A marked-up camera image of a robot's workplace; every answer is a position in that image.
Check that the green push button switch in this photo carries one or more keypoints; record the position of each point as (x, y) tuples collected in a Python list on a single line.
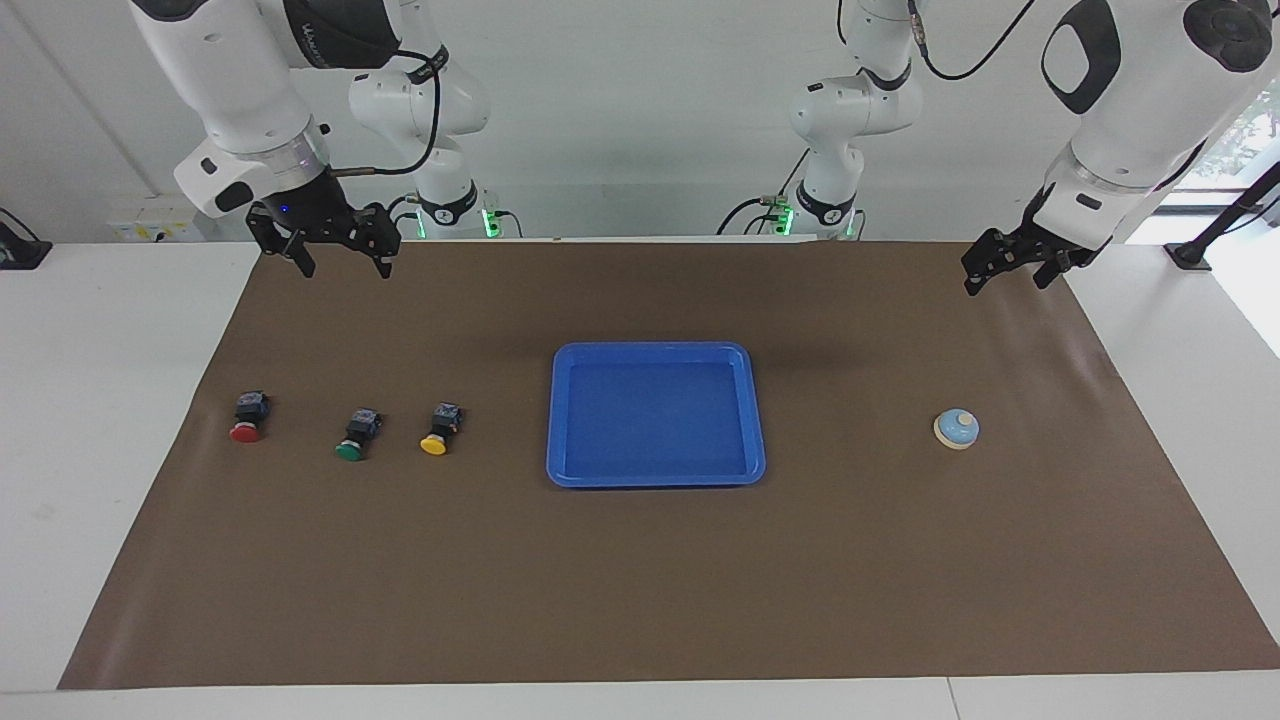
[(355, 437)]

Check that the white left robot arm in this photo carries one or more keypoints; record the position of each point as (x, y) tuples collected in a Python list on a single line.
[(1140, 100)]

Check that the brown table mat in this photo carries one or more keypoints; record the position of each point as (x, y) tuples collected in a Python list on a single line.
[(640, 580)]

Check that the yellow push button switch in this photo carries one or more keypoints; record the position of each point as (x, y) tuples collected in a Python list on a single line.
[(440, 430)]

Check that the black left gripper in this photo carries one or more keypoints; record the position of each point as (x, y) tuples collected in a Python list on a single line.
[(1030, 245)]

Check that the white wall outlet box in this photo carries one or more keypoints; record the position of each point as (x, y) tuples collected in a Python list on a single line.
[(150, 222)]

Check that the blue plastic tray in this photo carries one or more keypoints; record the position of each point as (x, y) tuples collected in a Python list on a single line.
[(655, 415)]

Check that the red push button switch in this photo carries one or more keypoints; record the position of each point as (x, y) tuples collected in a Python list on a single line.
[(247, 418)]

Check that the black table clamp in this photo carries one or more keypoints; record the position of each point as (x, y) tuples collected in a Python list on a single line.
[(20, 252)]

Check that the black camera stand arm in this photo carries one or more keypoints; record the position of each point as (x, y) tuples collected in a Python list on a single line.
[(1215, 230)]

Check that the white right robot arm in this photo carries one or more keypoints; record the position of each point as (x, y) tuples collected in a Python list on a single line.
[(230, 80)]

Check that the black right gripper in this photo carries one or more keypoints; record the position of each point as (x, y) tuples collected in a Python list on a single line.
[(320, 215)]

